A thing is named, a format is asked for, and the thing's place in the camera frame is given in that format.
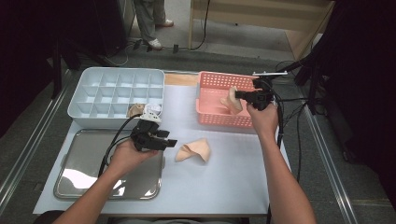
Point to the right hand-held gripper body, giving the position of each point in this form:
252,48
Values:
263,96

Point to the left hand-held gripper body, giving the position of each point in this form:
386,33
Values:
143,140

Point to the peach sock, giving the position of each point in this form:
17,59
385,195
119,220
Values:
233,104
196,149

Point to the pink perforated plastic basket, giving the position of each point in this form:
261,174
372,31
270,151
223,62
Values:
224,80

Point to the white sock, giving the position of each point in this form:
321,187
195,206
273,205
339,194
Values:
148,110
155,109

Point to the white compartment storage box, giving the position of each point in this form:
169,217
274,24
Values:
102,122

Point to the translucent grey box lid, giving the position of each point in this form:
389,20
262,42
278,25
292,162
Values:
84,155

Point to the person's left hand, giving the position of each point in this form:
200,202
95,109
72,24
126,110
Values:
126,160

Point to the black tripod stand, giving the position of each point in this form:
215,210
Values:
299,62

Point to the light wooden cabinet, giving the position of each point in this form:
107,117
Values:
264,12

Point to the black curtain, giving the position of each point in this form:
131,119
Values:
25,46
367,77

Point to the black metal stand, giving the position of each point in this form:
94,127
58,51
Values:
56,71

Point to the dark cloth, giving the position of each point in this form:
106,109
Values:
42,218

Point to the metal floor rail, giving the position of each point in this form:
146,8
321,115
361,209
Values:
31,141
325,155

